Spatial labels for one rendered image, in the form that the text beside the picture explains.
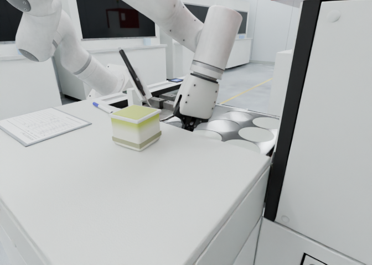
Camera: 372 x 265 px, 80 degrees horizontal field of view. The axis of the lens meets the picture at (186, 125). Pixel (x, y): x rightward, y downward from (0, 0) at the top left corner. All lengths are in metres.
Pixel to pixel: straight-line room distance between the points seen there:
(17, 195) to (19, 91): 3.04
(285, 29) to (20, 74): 7.64
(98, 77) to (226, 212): 0.92
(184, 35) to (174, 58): 4.73
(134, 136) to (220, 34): 0.30
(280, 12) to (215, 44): 8.36
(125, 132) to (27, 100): 3.06
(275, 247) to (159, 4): 0.56
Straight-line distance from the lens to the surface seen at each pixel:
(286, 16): 8.82
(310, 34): 0.38
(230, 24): 0.56
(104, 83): 1.14
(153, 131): 0.45
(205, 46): 0.55
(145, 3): 0.53
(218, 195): 0.34
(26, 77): 3.42
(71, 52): 1.08
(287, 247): 0.56
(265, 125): 0.76
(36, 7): 0.68
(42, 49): 0.99
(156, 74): 4.65
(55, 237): 0.32
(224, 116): 0.80
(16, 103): 3.44
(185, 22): 0.63
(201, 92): 0.55
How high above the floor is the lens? 1.18
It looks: 23 degrees down
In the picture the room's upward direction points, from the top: straight up
